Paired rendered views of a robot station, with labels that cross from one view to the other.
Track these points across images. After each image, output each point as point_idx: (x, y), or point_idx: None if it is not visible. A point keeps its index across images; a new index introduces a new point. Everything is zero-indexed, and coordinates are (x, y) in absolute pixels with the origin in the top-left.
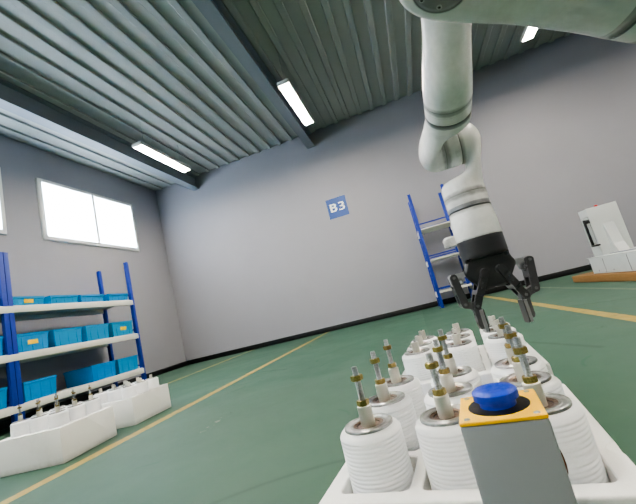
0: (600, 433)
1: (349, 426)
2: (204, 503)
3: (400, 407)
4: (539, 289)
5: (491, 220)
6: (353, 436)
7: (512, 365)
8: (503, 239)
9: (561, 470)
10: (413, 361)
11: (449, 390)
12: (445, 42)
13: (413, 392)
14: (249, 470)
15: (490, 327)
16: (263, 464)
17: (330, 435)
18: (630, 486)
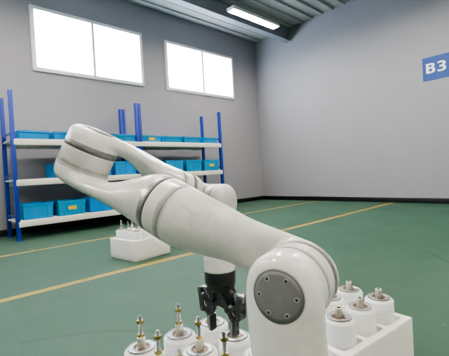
0: None
1: (135, 342)
2: (150, 328)
3: (174, 344)
4: (238, 321)
5: (214, 265)
6: (126, 349)
7: (251, 352)
8: (222, 280)
9: None
10: None
11: (196, 349)
12: (139, 172)
13: (211, 335)
14: (186, 319)
15: (368, 299)
16: (195, 319)
17: (246, 320)
18: None
